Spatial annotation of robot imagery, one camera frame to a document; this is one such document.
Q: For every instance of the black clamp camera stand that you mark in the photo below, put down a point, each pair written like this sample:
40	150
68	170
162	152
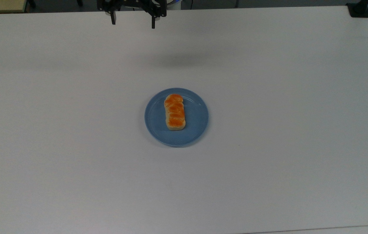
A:
359	9

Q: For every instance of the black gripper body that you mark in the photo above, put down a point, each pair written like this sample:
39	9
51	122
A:
132	4

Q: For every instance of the orange-topped bread loaf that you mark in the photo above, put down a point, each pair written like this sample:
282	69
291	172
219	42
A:
175	112

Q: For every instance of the blue round plate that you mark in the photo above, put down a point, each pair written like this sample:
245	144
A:
197	120

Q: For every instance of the light wooden table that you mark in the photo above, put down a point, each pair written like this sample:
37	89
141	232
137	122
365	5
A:
2	5

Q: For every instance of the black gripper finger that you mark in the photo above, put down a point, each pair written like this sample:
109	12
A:
153	22
113	18

